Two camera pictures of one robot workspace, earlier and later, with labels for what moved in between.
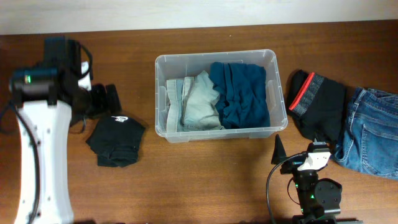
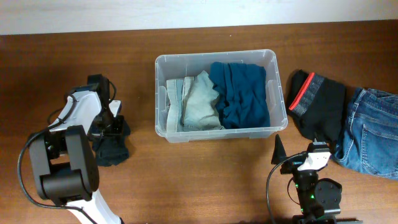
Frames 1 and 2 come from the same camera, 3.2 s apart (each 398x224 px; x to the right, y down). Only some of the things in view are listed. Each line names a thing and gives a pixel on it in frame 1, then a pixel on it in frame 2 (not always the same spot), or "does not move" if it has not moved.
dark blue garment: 242,93 does not move
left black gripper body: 92,105 to 107,126
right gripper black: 277,155 does not move
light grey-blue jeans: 192,104 does not move
